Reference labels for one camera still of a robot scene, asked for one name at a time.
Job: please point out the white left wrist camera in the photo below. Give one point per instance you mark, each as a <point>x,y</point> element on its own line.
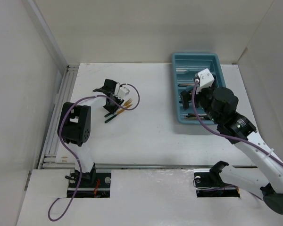
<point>122,92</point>

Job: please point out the green handled gold fork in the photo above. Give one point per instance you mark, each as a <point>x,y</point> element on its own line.
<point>128,102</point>

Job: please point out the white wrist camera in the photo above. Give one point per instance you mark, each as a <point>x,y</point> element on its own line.
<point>122,92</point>
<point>205,78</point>

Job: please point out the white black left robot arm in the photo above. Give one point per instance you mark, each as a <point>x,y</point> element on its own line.
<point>75,121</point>

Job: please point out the aluminium frame rail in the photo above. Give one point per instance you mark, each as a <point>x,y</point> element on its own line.
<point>51,141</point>

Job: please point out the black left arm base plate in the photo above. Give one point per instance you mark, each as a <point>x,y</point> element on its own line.
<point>98,188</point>

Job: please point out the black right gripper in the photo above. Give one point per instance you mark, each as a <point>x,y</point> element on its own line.
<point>186,96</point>

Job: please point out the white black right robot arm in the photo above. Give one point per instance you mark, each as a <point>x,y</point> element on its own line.
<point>220,104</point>

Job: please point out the blue plastic cutlery tray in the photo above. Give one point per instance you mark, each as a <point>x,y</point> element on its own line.
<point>185,67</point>

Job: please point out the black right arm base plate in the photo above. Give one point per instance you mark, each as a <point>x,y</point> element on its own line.
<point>206,187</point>

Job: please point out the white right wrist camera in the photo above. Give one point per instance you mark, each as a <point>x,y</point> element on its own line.
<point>205,78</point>

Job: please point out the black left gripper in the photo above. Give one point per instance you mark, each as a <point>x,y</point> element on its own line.
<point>112,109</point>

